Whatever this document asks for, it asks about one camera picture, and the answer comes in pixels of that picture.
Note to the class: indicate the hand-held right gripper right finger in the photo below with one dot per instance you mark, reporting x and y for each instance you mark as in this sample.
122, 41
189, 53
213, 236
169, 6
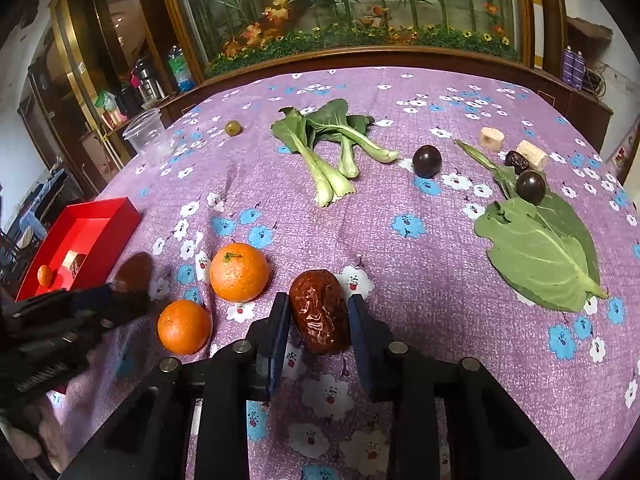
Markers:
362, 345

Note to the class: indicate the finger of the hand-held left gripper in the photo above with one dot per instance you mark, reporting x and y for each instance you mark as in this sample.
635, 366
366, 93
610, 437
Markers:
122, 304

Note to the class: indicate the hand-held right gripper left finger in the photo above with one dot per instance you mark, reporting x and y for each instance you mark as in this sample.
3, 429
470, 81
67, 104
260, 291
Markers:
277, 340

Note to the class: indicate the wrinkled red date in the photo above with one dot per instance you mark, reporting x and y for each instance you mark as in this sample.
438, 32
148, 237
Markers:
320, 317
134, 272
80, 266

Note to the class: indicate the grey yam chunk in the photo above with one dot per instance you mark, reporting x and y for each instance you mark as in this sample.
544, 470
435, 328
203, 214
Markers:
70, 258

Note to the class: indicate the red tray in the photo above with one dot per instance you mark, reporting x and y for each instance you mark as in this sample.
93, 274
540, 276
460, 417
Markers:
90, 230

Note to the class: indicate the small orange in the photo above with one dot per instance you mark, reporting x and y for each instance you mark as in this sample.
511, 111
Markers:
45, 275

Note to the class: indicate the person's left forearm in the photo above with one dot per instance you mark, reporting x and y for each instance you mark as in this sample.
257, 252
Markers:
45, 437

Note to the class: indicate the large orange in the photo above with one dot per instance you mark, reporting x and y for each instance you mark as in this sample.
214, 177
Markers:
184, 327

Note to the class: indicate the orange with green stem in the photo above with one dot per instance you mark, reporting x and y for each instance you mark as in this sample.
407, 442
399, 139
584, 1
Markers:
239, 271

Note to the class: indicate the bok choy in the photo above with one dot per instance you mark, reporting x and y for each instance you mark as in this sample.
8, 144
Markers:
375, 149
320, 175
348, 160

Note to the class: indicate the clear plastic cup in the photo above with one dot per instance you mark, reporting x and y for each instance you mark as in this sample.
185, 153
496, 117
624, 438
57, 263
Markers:
147, 135

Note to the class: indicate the dark purple plum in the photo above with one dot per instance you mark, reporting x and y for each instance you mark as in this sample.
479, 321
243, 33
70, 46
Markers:
426, 161
531, 187

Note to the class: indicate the large green leaf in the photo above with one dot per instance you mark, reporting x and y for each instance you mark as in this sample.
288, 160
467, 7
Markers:
575, 220
540, 255

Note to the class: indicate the green carton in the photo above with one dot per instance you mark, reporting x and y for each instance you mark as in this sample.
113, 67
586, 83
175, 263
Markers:
107, 102

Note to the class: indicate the small green fruit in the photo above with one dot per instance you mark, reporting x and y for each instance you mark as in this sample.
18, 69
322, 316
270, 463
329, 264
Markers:
233, 127

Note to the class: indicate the metal thermos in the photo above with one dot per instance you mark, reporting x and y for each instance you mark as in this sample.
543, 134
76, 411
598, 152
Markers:
147, 80

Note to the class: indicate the small dark date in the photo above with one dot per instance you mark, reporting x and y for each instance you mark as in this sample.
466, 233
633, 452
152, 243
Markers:
514, 160

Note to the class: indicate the round beige yam chunk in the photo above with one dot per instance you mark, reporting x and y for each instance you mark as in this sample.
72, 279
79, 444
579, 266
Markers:
491, 138

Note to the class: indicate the green label plastic bottle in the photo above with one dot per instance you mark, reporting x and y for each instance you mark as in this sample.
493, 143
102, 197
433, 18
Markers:
180, 67

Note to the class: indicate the long beige yam chunk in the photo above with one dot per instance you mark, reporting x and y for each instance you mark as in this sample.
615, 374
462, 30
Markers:
534, 154

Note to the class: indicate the wooden cabinet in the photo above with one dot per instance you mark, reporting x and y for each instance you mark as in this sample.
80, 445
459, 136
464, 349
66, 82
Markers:
575, 102

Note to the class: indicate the glass case with artificial plants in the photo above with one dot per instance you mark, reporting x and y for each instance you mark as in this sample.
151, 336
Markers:
350, 5

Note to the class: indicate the purple bottle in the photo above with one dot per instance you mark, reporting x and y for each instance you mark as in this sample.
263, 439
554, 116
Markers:
567, 65
578, 69

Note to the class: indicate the white rolled poster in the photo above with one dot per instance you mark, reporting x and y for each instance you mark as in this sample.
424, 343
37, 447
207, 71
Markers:
537, 20

